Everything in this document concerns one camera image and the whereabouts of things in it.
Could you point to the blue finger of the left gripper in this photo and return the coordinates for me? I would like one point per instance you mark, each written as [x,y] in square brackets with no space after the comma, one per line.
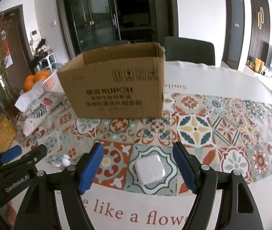
[29,160]
[11,154]

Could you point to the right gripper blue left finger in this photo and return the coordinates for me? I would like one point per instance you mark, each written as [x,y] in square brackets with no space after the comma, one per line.
[89,164]

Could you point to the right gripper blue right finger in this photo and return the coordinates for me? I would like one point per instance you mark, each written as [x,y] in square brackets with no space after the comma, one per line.
[185,165]

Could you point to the white square charger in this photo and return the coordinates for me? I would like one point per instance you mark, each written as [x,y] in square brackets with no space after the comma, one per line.
[149,169]

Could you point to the floral fabric tissue pouch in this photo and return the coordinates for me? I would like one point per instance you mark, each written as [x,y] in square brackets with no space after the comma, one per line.
[35,106]

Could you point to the patterned tablecloth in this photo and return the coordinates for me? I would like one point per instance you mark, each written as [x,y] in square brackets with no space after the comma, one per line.
[225,133]

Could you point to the glass vase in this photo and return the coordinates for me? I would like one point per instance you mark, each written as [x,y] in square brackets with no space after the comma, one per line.
[8,96]

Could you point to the orange fruit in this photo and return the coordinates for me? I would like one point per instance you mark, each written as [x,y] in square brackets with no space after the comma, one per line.
[28,85]
[30,78]
[41,76]

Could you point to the white fruit basket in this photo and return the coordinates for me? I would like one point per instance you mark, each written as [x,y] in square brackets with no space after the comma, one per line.
[51,82]

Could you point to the brown cardboard box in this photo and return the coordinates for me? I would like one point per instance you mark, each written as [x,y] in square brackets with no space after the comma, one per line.
[125,81]

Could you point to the white shoe shelf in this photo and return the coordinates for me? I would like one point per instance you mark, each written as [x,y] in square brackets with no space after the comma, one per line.
[43,61]

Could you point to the left dark chair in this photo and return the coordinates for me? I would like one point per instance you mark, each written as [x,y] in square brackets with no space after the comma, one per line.
[107,44]

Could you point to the dark chair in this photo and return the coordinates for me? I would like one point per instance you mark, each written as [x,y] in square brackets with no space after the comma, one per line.
[107,44]
[189,50]

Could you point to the right dark chair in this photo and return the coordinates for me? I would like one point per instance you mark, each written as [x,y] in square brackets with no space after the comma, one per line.
[189,50]

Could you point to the dark glass door cabinet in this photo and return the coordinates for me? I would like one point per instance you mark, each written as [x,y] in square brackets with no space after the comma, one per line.
[86,24]

